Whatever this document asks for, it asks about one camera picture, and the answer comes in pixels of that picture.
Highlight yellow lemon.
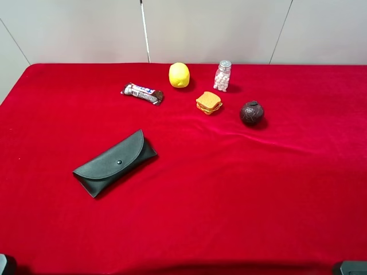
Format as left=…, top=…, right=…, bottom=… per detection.
left=169, top=62, right=190, bottom=88

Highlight black object bottom right corner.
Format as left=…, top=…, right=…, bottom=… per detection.
left=333, top=261, right=367, bottom=275

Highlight black object corner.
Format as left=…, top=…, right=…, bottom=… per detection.
left=333, top=261, right=367, bottom=275
left=0, top=254, right=17, bottom=275

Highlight black object bottom left corner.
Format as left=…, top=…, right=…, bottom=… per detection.
left=0, top=254, right=17, bottom=275

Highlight toy sandwich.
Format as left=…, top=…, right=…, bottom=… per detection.
left=196, top=91, right=222, bottom=115

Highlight chocolate candy bar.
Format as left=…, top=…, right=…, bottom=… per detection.
left=120, top=82, right=164, bottom=105

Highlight glass jar of pink candies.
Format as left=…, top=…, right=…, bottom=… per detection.
left=213, top=60, right=232, bottom=92

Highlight dark brown round fruit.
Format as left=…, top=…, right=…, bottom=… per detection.
left=240, top=100, right=264, bottom=126

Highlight black glasses case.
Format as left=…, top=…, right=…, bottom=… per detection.
left=73, top=129, right=157, bottom=198

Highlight red velvet tablecloth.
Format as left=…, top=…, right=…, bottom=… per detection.
left=1, top=63, right=366, bottom=274

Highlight white vertical pole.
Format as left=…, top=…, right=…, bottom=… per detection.
left=139, top=0, right=151, bottom=63

